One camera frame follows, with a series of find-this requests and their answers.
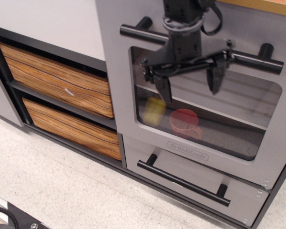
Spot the black braided cable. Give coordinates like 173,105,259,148
0,206,16,229

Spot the black oven door handle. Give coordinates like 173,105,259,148
120,17,284,77

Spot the red toy cup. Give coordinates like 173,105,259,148
169,109,203,140

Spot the lower wood-pattern storage bin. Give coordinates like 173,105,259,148
22,97,122,161

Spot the upper wood-pattern storage bin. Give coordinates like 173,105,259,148
0,40,114,119

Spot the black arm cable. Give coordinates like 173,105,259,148
200,0,223,36

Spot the yellow toy bell pepper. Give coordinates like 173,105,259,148
142,97,166,127

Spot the black drawer handle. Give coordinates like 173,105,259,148
137,154,231,207

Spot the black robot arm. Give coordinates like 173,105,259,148
140,0,234,103

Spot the wood-pattern storage bin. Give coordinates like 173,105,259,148
0,40,114,119
22,97,122,161

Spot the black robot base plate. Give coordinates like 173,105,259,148
7,202,49,229

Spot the grey toy oven door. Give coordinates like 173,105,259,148
96,0,286,191

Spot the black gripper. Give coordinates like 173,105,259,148
140,32,235,103

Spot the wooden countertop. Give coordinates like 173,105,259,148
219,0,286,16

